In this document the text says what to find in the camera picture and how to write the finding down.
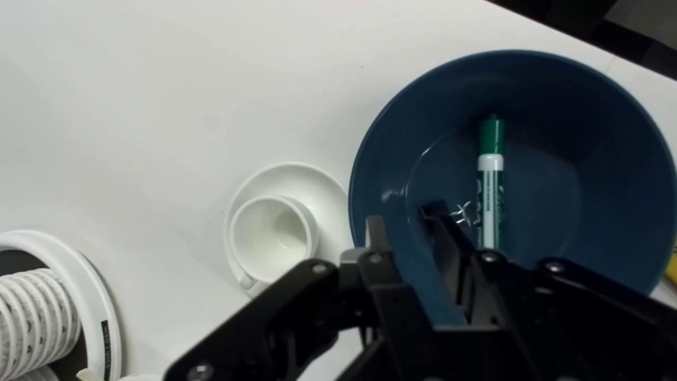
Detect tall stack of paper cups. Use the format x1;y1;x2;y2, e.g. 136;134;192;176
0;267;84;381

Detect green marker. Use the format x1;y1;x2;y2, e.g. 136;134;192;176
474;113;510;254

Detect white round tray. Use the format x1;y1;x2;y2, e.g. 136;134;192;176
0;228;126;381

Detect blue bowl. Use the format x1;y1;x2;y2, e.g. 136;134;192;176
347;49;677;330

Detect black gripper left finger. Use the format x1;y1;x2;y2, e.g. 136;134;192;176
162;213;442;381

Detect small white cup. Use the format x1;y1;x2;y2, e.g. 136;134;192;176
229;194;323;287

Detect white cup on saucer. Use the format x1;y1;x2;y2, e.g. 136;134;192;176
222;160;354;292

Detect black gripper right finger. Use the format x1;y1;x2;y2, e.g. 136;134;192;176
419;199;677;381

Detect small yellow item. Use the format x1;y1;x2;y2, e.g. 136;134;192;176
662;249;677;287

